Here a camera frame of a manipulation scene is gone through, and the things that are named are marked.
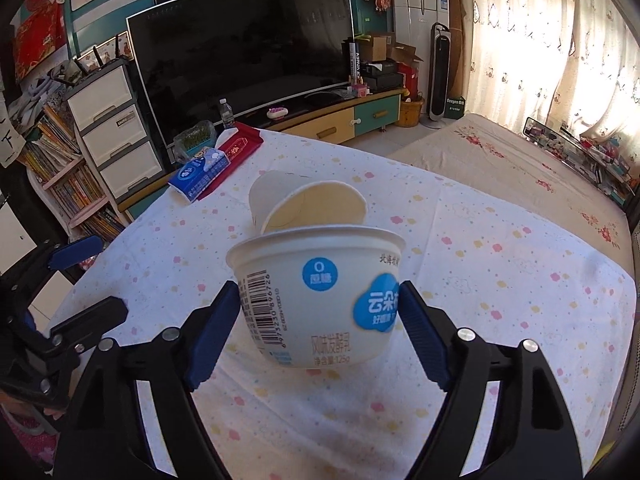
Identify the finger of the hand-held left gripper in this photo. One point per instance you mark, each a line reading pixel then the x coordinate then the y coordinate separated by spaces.
pixel 75 252
pixel 90 320

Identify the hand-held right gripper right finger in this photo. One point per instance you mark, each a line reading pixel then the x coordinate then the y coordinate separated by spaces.
pixel 425 335

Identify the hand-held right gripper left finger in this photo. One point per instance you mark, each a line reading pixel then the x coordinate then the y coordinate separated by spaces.
pixel 215 335

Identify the white yogurt cup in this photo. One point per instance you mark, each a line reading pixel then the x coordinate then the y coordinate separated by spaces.
pixel 320 305

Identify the white paper cup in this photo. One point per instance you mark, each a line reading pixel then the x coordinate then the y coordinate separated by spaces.
pixel 310 200

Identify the bookshelf with books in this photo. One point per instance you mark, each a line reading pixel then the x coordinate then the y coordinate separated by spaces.
pixel 75 190

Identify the white dotted tablecloth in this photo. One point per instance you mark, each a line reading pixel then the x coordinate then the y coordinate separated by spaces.
pixel 490 300

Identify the white plastic drawer unit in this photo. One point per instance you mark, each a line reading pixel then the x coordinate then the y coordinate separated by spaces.
pixel 117 130

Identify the blue tissue pack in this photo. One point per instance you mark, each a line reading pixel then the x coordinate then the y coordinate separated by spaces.
pixel 197 175

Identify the clear container of greens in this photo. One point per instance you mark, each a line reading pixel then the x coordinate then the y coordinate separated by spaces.
pixel 195 141

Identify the beige floral mat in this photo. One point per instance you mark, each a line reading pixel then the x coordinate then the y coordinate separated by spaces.
pixel 515 175

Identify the black router with antennas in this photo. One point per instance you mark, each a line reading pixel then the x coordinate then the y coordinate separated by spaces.
pixel 87 62

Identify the red flat packet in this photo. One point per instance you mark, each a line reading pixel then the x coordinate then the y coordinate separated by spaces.
pixel 242 142

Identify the photo frames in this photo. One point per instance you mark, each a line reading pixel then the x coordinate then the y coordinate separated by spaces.
pixel 112 52

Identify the clear water bottle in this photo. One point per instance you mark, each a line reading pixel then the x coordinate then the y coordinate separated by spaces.
pixel 226 114

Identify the wicker basket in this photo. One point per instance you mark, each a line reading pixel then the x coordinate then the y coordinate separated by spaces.
pixel 410 112

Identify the green box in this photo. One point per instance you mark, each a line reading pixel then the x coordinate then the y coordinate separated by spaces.
pixel 455 108

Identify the teal and yellow TV cabinet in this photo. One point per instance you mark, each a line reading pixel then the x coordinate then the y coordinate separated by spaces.
pixel 350 117

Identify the small pink and white dish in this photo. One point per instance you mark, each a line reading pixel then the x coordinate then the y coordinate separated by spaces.
pixel 278 112

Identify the glass coffee table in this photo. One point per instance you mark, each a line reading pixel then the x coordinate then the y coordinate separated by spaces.
pixel 585 155

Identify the large curved black television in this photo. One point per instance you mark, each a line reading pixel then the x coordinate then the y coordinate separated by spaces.
pixel 240 55

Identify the black tower fan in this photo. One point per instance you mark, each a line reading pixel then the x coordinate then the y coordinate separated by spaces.
pixel 439 72

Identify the boxes on TV cabinet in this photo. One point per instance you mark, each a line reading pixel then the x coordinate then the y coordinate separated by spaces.
pixel 382 65

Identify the white standing air conditioner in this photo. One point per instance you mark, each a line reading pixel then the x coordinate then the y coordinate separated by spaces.
pixel 420 20

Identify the cream embroidered curtain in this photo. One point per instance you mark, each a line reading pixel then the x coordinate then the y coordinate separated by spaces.
pixel 550 45

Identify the red wall hanging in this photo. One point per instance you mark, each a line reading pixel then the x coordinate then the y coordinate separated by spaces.
pixel 40 35

